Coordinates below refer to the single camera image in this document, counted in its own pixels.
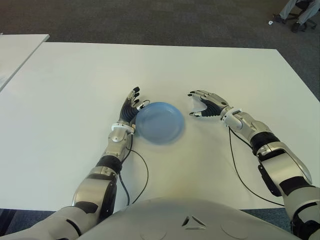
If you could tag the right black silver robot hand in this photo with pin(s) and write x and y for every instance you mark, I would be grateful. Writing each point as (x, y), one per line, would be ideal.
(216, 105)

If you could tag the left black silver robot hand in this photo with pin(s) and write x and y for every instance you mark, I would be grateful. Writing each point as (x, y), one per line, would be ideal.
(127, 110)

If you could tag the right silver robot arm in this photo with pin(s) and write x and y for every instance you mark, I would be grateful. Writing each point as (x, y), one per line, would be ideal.
(282, 170)

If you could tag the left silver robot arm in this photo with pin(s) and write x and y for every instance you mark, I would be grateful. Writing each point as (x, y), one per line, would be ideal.
(117, 141)

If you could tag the blue round plate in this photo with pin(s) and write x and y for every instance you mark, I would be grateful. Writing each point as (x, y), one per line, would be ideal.
(160, 122)

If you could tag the grey robot torso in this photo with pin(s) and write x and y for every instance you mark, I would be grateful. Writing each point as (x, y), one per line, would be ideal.
(175, 220)

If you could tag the black office chair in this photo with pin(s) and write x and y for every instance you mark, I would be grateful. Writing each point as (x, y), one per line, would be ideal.
(311, 25)

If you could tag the white side table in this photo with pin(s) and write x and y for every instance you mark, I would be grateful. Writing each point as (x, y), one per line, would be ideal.
(17, 50)

